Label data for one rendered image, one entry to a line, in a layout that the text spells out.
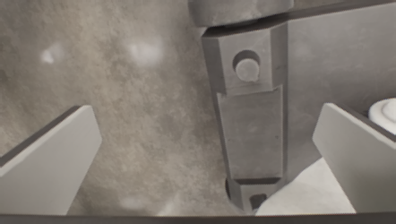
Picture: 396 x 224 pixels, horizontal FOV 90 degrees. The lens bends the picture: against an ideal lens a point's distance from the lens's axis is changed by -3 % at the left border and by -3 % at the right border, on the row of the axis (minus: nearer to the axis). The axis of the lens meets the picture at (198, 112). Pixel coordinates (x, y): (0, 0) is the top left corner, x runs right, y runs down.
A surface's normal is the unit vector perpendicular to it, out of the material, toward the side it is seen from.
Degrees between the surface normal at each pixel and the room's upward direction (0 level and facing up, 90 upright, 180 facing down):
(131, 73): 0
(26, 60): 0
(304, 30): 0
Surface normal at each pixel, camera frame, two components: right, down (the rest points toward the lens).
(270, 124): -0.15, 0.50
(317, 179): -0.20, -0.86
